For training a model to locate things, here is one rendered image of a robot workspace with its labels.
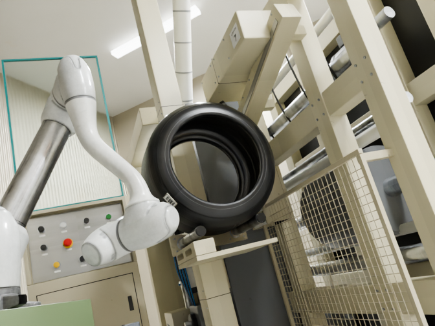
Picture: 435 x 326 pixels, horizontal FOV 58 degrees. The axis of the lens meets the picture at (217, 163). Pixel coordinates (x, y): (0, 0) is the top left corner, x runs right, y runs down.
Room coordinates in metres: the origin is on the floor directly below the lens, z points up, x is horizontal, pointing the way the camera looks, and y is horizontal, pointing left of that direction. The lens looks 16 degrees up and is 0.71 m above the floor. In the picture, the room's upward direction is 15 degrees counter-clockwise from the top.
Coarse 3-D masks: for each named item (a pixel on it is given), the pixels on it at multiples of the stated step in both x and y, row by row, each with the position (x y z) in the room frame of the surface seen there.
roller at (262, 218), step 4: (256, 216) 1.71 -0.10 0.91; (260, 216) 1.71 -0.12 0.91; (264, 216) 1.72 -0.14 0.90; (252, 220) 1.75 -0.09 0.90; (256, 220) 1.72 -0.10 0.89; (260, 220) 1.71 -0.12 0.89; (264, 220) 1.72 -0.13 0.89; (244, 224) 1.85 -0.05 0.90; (248, 224) 1.81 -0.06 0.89; (252, 224) 1.78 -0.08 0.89; (256, 224) 1.76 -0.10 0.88; (236, 228) 1.95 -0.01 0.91; (240, 228) 1.91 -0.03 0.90; (244, 228) 1.87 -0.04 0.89; (248, 228) 1.85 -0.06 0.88; (232, 232) 2.01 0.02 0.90; (236, 232) 1.97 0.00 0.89; (240, 232) 1.94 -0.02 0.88
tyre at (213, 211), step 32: (160, 128) 1.58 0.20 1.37; (192, 128) 1.89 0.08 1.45; (224, 128) 1.91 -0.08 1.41; (256, 128) 1.72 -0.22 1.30; (160, 160) 1.54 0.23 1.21; (256, 160) 1.92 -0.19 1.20; (160, 192) 1.57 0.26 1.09; (256, 192) 1.68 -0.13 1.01; (192, 224) 1.64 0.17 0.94; (224, 224) 1.66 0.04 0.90
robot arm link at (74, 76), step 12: (60, 60) 1.15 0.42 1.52; (72, 60) 1.14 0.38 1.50; (60, 72) 1.14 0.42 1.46; (72, 72) 1.13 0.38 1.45; (84, 72) 1.15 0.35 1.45; (60, 84) 1.14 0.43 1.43; (72, 84) 1.12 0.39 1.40; (84, 84) 1.14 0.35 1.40; (60, 96) 1.17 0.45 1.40; (72, 96) 1.13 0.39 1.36
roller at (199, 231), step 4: (196, 228) 1.61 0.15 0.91; (200, 228) 1.61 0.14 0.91; (204, 228) 1.62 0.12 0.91; (192, 232) 1.66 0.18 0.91; (196, 232) 1.61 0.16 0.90; (200, 232) 1.61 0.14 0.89; (204, 232) 1.62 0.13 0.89; (188, 236) 1.72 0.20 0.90; (192, 236) 1.67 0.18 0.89; (196, 236) 1.63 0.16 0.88; (200, 236) 1.62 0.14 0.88; (180, 240) 1.91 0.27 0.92; (184, 240) 1.80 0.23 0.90; (188, 240) 1.75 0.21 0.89; (192, 240) 1.71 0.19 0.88; (196, 240) 1.71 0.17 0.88; (180, 244) 1.90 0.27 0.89; (184, 244) 1.84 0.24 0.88; (188, 244) 1.83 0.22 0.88
